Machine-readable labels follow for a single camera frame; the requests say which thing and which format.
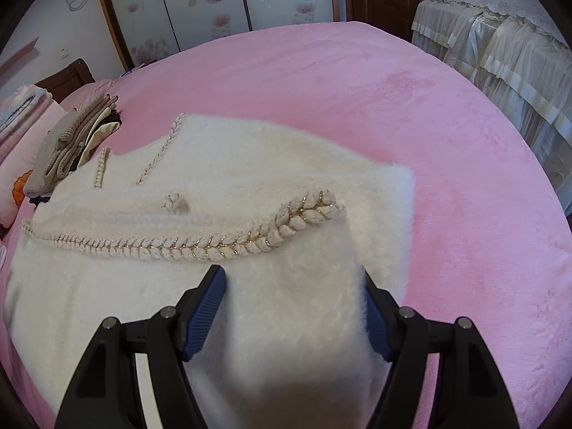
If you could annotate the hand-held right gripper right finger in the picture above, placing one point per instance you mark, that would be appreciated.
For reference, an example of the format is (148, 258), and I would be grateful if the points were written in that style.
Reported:
(376, 321)

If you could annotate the pink pillow with orange shell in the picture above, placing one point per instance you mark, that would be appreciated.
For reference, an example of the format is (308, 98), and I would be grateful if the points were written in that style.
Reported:
(13, 161)

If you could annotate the pink plush bed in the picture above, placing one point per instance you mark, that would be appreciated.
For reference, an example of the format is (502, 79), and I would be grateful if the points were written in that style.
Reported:
(402, 120)

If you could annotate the grey folded knit sweater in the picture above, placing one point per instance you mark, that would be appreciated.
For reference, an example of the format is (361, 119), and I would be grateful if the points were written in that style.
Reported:
(58, 152)

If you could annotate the floral sliding-door wardrobe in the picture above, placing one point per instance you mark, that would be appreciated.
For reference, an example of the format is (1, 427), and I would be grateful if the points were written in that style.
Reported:
(201, 0)

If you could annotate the white fuzzy braided-trim cardigan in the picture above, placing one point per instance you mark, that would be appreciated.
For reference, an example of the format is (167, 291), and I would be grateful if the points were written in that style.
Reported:
(268, 214)

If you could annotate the dark wooden headboard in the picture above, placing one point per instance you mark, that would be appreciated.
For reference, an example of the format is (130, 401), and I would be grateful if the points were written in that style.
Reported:
(67, 80)

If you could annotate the lace-covered furniture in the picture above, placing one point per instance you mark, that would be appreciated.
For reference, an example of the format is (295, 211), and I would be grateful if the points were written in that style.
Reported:
(505, 44)

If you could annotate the pink wall shelf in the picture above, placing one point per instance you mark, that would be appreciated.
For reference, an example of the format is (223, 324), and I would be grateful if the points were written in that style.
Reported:
(18, 58)

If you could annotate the folded floral quilt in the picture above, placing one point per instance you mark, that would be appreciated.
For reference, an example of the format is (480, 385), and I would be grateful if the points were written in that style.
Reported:
(18, 102)

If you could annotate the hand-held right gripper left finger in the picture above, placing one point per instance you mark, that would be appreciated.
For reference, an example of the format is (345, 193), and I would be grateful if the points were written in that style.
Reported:
(203, 317)

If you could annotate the cream folded garment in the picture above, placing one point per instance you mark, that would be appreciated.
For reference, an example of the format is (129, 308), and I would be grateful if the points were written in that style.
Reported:
(100, 136)

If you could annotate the black folded garment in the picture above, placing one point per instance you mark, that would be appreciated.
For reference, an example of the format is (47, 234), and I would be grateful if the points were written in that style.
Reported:
(39, 201)

